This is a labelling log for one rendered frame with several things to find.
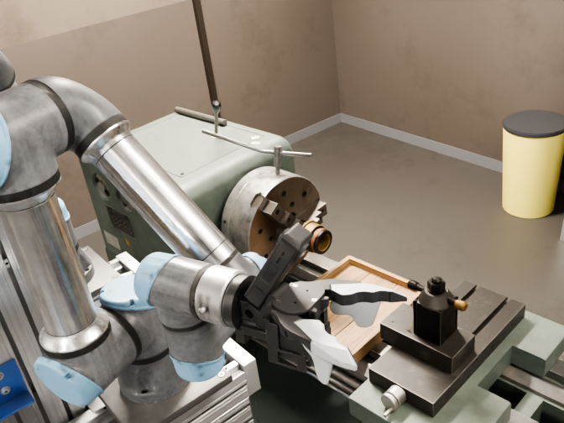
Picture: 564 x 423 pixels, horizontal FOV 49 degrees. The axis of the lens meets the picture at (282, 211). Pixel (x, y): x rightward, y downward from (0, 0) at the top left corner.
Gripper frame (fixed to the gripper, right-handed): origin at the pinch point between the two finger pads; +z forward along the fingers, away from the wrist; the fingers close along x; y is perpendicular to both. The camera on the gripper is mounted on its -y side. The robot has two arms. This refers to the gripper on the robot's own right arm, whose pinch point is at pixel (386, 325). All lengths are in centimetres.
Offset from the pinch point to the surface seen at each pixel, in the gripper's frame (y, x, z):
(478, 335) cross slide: 51, -77, -5
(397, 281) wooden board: 55, -101, -35
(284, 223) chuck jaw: 33, -82, -62
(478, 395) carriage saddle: 58, -63, -1
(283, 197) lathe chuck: 28, -88, -66
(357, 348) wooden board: 59, -69, -34
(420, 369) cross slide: 53, -61, -14
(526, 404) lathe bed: 65, -74, 8
